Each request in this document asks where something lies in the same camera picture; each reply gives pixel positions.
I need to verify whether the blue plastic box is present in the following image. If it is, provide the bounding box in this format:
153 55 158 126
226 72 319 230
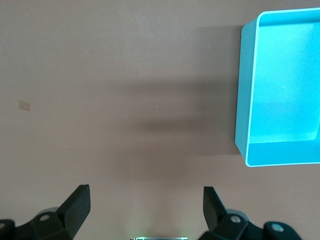
234 7 320 168

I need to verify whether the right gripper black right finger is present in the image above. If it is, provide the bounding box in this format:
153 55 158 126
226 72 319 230
199 185 305 240

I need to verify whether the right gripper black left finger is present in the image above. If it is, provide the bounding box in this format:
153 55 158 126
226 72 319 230
0 184 91 240

